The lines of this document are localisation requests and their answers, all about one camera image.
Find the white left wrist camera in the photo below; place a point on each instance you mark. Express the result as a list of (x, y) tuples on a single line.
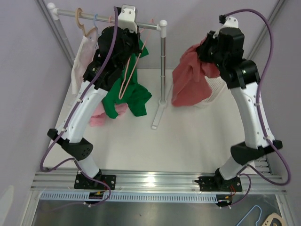
[(127, 18)]

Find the white slotted cable duct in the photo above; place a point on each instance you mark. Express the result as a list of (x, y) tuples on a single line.
[(129, 197)]

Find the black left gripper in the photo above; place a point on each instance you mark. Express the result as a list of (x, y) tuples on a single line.
[(136, 36)]

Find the blue hanger on floor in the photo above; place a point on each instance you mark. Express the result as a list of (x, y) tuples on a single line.
[(252, 217)]

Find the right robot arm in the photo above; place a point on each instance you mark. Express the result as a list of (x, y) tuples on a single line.
[(243, 81)]

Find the silver clothes rack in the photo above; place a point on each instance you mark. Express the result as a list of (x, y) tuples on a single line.
[(161, 27)]

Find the wooden hanger on floor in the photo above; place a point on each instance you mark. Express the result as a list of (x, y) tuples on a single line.
[(274, 220)]

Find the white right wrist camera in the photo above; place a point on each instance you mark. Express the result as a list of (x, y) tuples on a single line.
[(227, 22)]

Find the dusty red t-shirt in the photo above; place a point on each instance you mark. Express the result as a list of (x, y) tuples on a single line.
[(189, 79)]

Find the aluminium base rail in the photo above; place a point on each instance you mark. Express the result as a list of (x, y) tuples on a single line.
[(152, 182)]

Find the light pink t-shirt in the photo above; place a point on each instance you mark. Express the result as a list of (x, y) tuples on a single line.
[(102, 113)]

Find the white t-shirt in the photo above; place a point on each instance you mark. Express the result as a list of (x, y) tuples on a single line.
[(82, 59)]

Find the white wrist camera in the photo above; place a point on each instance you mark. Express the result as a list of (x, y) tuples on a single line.
[(227, 22), (127, 18)]

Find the green t-shirt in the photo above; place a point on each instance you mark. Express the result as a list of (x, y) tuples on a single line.
[(136, 95)]

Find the white perforated plastic basket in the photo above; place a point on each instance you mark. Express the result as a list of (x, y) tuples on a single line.
[(217, 85)]

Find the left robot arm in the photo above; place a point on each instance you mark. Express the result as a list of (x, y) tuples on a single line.
[(97, 82)]

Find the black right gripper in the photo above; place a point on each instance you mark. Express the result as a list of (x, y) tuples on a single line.
[(202, 50)]

